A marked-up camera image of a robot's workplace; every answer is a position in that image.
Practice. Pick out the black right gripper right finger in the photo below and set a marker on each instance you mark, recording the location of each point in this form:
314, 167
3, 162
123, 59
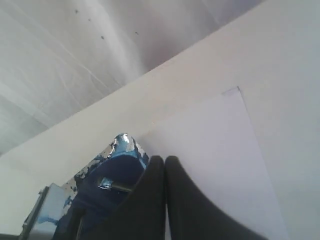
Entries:
192, 216

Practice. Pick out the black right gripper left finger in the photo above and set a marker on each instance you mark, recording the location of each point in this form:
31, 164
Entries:
142, 216

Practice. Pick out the black paintbrush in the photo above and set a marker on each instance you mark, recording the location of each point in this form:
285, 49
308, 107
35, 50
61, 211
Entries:
109, 184

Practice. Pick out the white square paint-stained dish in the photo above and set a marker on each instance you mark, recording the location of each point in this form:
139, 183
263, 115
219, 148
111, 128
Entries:
71, 210

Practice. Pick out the white paper sheet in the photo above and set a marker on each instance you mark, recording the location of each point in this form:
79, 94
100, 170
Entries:
216, 144

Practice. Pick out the white backdrop cloth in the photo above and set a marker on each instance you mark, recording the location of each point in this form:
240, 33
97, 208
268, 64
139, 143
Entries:
58, 57

